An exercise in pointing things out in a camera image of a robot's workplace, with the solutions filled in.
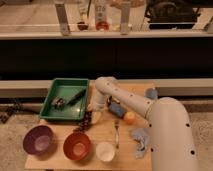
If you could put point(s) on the silver fork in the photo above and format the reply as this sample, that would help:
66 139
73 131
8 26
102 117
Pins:
116 125

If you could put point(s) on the small dark toy car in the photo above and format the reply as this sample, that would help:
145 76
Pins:
58 103

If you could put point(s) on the wooden board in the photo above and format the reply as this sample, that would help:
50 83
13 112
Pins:
104 130

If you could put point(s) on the light blue cloth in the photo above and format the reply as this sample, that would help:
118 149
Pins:
141 136

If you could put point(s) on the black machine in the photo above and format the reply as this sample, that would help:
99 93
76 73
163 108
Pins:
168 14

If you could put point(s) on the orange bowl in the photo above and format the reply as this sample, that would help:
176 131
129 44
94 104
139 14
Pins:
77 146

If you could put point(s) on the green plastic tray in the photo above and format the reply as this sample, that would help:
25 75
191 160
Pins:
65 88

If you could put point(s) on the grey post right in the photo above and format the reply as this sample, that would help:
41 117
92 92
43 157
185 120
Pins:
125 13

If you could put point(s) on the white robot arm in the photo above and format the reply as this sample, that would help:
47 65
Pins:
171 138

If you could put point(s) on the white cup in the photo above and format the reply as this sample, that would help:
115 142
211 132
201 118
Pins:
105 152

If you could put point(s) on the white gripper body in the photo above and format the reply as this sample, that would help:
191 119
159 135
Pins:
96 105

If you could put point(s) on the dark red cup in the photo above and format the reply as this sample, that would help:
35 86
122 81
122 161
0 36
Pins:
82 25

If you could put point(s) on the purple bowl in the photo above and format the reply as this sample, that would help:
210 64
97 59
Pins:
38 140

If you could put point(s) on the blue can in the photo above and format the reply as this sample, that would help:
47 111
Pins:
117 109

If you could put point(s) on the dark purple grape bunch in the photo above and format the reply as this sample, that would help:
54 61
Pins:
85 124

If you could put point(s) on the white bottle red base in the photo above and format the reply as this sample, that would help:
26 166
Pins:
101 15

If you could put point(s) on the dark green marker pen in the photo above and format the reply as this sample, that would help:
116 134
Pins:
74 99

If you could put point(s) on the grey post left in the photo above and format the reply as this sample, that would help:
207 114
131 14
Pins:
62 17

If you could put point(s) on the grey post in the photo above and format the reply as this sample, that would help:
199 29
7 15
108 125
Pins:
62 17
125 13

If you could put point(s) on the blue round object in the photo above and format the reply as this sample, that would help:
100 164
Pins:
151 93

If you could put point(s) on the orange fruit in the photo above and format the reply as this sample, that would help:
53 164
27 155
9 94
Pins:
129 118

